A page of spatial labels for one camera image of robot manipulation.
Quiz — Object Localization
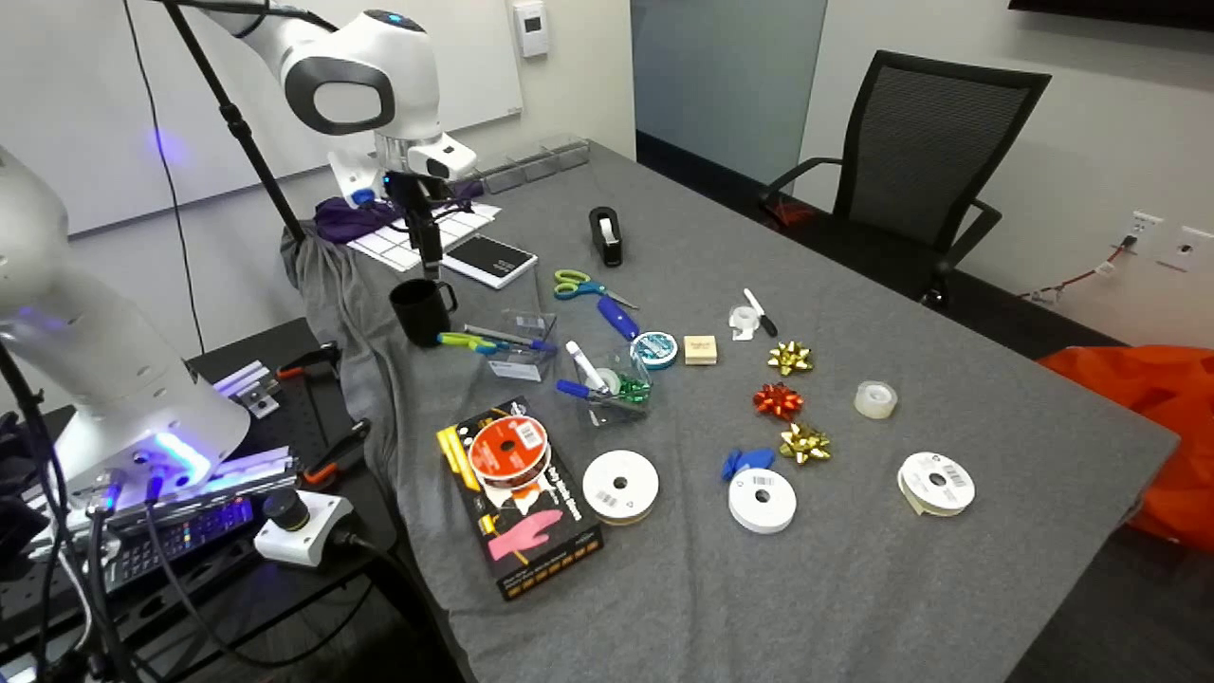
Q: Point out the red gift bow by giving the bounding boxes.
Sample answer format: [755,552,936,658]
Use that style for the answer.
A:
[753,379,808,425]

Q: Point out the red handled pliers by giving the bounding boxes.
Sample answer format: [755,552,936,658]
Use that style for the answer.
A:
[299,418,378,495]
[270,347,344,389]

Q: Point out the black cup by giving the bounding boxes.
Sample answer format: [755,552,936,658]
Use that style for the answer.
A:
[387,274,464,353]

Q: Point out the clear tape roll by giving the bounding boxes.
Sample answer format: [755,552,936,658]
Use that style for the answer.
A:
[849,377,904,425]

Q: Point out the blue marker pen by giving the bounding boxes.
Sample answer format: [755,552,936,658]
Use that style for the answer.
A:
[595,298,646,347]

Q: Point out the black office chair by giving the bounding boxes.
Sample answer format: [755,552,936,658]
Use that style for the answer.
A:
[755,45,1055,312]

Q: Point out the silver metal bracket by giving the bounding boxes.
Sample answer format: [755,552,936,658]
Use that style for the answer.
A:
[209,357,285,423]

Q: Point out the clear cup with markers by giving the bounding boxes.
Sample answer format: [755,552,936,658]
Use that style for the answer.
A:
[549,334,657,428]

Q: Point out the black tripod pole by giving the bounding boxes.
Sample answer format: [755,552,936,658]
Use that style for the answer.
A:
[160,0,310,246]

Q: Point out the black colourful book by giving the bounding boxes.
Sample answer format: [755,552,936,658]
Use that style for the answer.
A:
[432,398,607,606]

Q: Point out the black tablet with white frame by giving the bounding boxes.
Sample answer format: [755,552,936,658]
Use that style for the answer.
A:
[438,234,542,291]

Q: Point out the orange bag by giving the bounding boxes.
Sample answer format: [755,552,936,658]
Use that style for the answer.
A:
[1041,343,1214,559]

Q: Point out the white ribbon spool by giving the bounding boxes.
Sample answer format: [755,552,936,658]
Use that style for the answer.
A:
[892,449,982,525]
[578,449,665,533]
[725,466,805,539]

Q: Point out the clear acrylic pen tray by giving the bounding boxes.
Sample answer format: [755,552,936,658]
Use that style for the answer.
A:
[438,298,563,389]

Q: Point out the white wall outlet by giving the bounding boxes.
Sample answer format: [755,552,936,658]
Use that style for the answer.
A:
[1123,207,1169,256]

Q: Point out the gold gift bow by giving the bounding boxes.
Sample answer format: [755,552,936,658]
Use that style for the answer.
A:
[764,337,815,384]
[773,423,835,472]

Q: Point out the grey tablecloth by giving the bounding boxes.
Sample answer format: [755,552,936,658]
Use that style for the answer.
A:
[282,136,1185,683]

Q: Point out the green handled scissors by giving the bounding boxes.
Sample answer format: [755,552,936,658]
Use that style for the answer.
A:
[549,265,646,314]

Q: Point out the purple cloth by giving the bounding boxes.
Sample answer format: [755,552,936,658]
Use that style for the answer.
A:
[310,180,488,246]

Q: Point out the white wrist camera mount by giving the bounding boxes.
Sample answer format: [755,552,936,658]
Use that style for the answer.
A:
[402,131,482,181]

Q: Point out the black wall television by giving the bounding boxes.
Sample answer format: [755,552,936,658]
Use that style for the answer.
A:
[1006,0,1214,38]

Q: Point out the blue gift bow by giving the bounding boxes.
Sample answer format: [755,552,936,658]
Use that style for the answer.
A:
[717,446,781,491]

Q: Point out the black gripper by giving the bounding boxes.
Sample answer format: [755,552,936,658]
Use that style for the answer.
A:
[378,169,452,285]

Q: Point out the white emergency stop button box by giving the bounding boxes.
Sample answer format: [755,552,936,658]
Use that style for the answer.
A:
[249,481,357,573]

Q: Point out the orange ribbon spool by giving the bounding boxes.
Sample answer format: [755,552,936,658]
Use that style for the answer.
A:
[464,411,554,485]

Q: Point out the white wall thermostat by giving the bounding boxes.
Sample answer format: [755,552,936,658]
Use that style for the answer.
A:
[509,0,554,62]

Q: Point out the teal tape roll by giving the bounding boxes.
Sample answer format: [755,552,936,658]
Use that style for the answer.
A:
[625,328,687,377]

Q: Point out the beige square block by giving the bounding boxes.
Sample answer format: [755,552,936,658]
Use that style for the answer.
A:
[681,332,725,371]

